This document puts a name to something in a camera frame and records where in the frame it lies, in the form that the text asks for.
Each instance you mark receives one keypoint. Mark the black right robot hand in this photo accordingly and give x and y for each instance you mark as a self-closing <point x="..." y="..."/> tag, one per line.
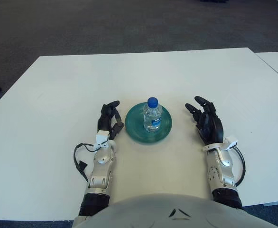
<point x="215" y="130"/>

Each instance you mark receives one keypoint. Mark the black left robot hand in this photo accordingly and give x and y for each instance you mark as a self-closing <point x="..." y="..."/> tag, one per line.
<point x="104" y="118"/>

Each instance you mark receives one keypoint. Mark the clear bottle with blue cap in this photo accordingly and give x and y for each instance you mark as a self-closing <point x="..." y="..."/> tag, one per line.
<point x="152" y="118"/>

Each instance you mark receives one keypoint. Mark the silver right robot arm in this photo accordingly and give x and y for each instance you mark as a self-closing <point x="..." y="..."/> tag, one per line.
<point x="224" y="175"/>

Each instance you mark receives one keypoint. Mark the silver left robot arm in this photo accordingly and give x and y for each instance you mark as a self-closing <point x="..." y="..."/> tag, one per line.
<point x="102" y="171"/>

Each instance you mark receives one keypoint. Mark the green round plate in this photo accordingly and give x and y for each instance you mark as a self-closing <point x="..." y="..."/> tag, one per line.
<point x="132" y="128"/>

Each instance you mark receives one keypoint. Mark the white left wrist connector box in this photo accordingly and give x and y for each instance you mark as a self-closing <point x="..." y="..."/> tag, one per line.
<point x="102" y="139"/>

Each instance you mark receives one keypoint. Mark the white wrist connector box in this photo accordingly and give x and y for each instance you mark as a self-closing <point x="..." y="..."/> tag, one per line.
<point x="102" y="139"/>
<point x="231" y="142"/>

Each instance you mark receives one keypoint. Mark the white right wrist connector box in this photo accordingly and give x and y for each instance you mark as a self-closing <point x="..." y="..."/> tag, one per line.
<point x="231" y="142"/>

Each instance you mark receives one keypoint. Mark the grey robot torso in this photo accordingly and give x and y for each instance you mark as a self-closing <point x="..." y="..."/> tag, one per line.
<point x="141" y="213"/>

